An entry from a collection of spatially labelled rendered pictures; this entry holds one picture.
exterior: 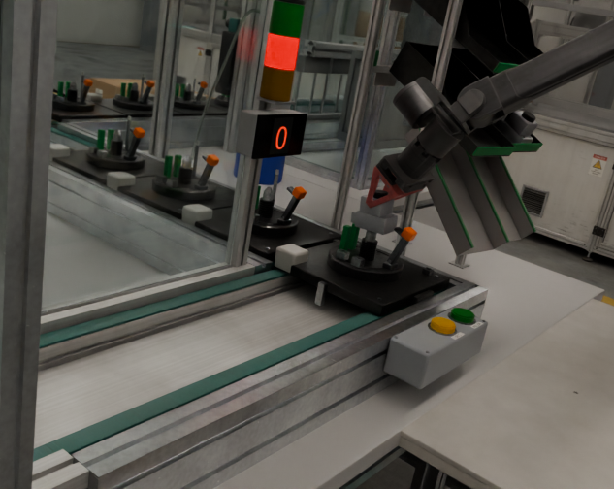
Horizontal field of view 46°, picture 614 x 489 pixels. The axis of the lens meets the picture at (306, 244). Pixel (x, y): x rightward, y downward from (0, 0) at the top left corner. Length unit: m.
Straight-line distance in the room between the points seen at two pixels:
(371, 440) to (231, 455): 0.23
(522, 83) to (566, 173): 4.29
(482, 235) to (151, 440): 0.96
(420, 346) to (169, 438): 0.45
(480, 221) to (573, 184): 3.91
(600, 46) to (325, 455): 0.74
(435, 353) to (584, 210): 4.41
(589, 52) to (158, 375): 0.80
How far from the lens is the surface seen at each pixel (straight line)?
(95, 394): 0.96
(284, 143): 1.20
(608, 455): 1.21
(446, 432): 1.12
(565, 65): 1.22
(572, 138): 5.46
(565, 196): 5.50
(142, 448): 0.79
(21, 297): 0.56
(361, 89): 1.55
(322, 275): 1.27
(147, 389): 0.97
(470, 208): 1.58
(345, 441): 1.03
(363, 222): 1.31
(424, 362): 1.10
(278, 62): 1.16
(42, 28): 0.51
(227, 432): 0.88
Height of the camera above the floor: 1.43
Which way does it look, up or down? 19 degrees down
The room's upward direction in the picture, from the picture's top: 10 degrees clockwise
